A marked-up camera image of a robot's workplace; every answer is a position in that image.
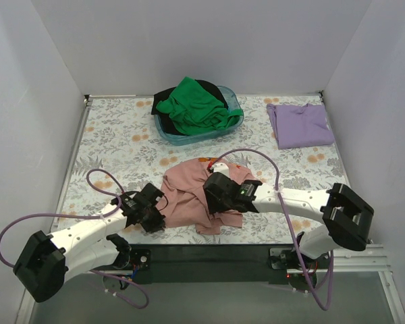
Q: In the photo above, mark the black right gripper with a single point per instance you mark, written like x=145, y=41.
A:
x=212, y=194

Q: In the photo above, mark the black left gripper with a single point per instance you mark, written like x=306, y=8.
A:
x=154, y=210

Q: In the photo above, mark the pink graphic t-shirt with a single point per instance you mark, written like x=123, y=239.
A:
x=183, y=188

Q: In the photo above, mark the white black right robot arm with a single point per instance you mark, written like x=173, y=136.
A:
x=344, y=216

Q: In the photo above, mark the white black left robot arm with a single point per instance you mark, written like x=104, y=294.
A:
x=49, y=260

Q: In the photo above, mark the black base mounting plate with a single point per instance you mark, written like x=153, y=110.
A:
x=200, y=263

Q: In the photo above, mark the floral patterned table mat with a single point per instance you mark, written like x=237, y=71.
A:
x=121, y=146

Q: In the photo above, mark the black t-shirt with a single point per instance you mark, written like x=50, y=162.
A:
x=165, y=120

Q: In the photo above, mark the green t-shirt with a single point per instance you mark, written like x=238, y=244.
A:
x=194, y=111

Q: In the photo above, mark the folded purple t-shirt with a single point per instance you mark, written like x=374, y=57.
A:
x=300, y=126

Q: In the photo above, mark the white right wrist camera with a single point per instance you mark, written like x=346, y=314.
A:
x=220, y=168

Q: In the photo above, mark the aluminium frame rail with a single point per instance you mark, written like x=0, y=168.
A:
x=363, y=291

